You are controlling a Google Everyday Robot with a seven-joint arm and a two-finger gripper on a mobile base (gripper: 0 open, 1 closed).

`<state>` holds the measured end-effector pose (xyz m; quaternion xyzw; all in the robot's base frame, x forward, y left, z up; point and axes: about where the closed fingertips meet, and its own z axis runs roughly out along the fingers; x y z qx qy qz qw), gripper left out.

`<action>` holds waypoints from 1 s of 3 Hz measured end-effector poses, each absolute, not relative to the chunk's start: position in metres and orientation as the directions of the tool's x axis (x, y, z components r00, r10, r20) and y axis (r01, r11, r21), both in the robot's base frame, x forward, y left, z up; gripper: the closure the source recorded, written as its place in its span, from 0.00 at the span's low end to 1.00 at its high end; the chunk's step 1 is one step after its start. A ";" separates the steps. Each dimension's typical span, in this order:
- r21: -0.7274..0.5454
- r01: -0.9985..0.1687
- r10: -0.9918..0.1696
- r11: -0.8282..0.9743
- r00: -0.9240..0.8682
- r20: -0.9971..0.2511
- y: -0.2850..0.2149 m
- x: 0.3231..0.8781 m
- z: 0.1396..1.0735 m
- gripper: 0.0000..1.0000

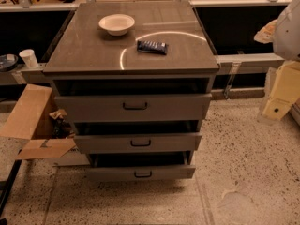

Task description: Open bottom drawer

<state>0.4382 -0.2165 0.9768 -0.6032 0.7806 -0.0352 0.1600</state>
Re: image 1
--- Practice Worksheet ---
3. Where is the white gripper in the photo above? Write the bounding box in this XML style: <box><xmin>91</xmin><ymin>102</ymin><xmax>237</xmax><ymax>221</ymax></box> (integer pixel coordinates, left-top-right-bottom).
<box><xmin>257</xmin><ymin>61</ymin><xmax>300</xmax><ymax>122</ymax></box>

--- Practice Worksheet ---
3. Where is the grey drawer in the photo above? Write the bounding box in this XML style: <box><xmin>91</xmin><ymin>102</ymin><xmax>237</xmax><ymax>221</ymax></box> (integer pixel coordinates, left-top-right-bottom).
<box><xmin>86</xmin><ymin>152</ymin><xmax>195</xmax><ymax>182</ymax></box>
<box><xmin>74</xmin><ymin>132</ymin><xmax>202</xmax><ymax>154</ymax></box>
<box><xmin>55</xmin><ymin>94</ymin><xmax>211</xmax><ymax>123</ymax></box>

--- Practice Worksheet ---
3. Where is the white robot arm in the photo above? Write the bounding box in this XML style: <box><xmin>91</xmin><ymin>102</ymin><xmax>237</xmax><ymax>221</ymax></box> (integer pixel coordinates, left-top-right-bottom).
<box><xmin>254</xmin><ymin>0</ymin><xmax>300</xmax><ymax>125</ymax></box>

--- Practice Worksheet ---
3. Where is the grey drawer cabinet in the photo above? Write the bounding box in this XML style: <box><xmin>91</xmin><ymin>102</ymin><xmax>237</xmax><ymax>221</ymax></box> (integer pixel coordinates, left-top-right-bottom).
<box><xmin>42</xmin><ymin>0</ymin><xmax>220</xmax><ymax>183</ymax></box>

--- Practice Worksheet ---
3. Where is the open cardboard box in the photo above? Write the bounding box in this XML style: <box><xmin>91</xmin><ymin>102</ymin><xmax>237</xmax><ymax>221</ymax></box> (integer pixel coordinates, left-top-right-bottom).
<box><xmin>0</xmin><ymin>84</ymin><xmax>75</xmax><ymax>160</ymax></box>

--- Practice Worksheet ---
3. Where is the dark blue snack packet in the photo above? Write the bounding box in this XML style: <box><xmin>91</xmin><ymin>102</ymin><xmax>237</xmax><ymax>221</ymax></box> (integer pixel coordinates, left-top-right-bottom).
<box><xmin>137</xmin><ymin>40</ymin><xmax>168</xmax><ymax>55</ymax></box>

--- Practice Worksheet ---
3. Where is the white bowl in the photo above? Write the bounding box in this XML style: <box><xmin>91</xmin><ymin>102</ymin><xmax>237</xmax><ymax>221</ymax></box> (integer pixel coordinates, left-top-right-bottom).
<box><xmin>98</xmin><ymin>14</ymin><xmax>135</xmax><ymax>37</ymax></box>

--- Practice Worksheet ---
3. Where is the white paper cup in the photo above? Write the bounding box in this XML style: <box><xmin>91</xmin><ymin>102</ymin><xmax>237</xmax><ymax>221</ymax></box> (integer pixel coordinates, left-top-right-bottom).
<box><xmin>19</xmin><ymin>49</ymin><xmax>38</xmax><ymax>68</ymax></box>

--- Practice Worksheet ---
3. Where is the black round lid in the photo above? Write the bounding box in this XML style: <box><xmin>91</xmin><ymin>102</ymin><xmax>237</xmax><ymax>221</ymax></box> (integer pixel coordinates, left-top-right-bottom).
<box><xmin>0</xmin><ymin>54</ymin><xmax>18</xmax><ymax>72</ymax></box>

